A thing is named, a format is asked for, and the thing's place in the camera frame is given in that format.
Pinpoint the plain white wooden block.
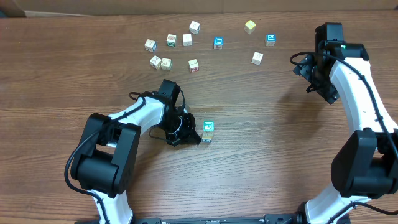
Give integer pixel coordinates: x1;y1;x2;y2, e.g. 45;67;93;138
161;58;172;70

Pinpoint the red letter E block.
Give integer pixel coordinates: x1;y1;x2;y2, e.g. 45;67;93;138
188;59;199;73

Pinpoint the blue top far block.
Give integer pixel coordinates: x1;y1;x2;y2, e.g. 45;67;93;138
266;34;276;47

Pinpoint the far white wooden block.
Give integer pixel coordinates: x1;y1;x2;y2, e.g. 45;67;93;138
189;21;200;35

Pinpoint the yellow top wooden block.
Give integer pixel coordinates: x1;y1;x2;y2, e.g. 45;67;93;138
244;20;256;34

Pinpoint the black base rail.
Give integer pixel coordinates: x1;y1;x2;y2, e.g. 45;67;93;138
74;213;352;224

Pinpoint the car picture wooden block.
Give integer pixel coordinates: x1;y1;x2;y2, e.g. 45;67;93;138
144;39;157;52

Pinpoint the ice cream picture block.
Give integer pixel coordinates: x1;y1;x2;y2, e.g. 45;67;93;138
182;34;192;47

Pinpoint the yellow side picture block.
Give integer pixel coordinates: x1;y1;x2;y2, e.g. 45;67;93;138
150;55;162;70

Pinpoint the green letter B block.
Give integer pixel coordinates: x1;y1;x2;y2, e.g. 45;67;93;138
166;34;177;47

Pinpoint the green side violin block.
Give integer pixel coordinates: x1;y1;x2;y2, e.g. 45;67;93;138
203;121;215;132

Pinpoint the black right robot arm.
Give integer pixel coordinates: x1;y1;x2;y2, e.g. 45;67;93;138
288;22;397;223

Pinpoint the red side picture block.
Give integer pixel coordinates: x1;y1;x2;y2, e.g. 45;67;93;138
251;52;263;65

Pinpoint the red side L block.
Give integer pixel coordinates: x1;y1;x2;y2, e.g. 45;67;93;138
202;131;214;139

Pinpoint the blue top picture block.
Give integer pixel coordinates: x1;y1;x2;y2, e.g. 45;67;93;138
213;37;223;50

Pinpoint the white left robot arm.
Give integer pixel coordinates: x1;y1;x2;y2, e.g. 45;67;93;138
64;80;201;223

